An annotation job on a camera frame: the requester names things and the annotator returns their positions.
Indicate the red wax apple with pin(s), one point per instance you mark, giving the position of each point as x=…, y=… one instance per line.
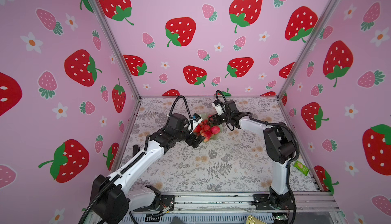
x=207, y=135

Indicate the red fake berry bunch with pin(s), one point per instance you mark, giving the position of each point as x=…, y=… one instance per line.
x=205, y=125

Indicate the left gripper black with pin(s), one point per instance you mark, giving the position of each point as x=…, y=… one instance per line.
x=190, y=141

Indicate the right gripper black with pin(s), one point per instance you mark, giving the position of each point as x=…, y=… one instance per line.
x=215, y=118

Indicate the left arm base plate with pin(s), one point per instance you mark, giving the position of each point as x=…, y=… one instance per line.
x=159, y=204

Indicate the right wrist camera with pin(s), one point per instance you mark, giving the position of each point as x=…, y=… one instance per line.
x=218, y=107

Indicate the green snack packet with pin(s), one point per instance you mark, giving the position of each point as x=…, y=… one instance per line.
x=301, y=167

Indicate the light green fruit bowl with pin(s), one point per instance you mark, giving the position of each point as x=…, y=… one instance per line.
x=209, y=117

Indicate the aluminium frame rail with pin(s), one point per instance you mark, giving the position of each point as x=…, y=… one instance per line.
x=316, y=201

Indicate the pink fake fruit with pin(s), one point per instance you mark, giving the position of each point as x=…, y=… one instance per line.
x=215, y=130

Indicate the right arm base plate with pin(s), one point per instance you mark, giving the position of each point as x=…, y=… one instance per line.
x=273, y=202

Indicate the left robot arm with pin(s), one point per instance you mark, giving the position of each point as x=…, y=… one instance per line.
x=108, y=197

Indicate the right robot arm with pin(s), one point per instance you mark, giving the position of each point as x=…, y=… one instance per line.
x=281, y=146

